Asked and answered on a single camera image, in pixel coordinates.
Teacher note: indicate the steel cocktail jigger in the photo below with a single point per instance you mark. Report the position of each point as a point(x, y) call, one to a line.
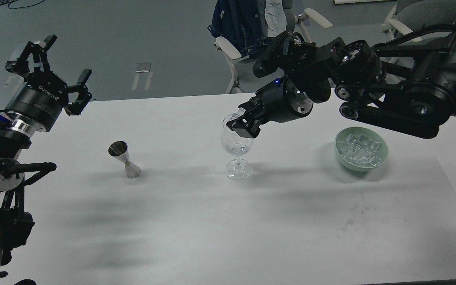
point(119, 150)

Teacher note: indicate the green bowl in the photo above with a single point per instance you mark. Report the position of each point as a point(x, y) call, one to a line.
point(384, 150)

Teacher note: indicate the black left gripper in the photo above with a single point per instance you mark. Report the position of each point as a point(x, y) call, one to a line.
point(43, 94)

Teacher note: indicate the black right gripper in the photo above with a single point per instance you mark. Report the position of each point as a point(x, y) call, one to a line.
point(281, 101)

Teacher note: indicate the clear wine glass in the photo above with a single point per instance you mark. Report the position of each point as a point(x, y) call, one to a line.
point(237, 169)

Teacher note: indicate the grey office chair with jacket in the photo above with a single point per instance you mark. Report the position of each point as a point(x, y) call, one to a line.
point(242, 80)

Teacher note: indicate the pile of ice cubes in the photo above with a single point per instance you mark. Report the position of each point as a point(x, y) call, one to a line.
point(360, 150)

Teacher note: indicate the grey office chair right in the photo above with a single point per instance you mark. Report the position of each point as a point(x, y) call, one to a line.
point(412, 15)

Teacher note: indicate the dark blue jacket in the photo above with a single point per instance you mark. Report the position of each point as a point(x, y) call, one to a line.
point(250, 25)

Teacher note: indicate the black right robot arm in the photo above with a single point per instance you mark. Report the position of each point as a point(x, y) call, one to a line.
point(407, 85)

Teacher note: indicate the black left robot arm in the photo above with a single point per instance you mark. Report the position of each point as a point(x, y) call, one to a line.
point(16, 224)

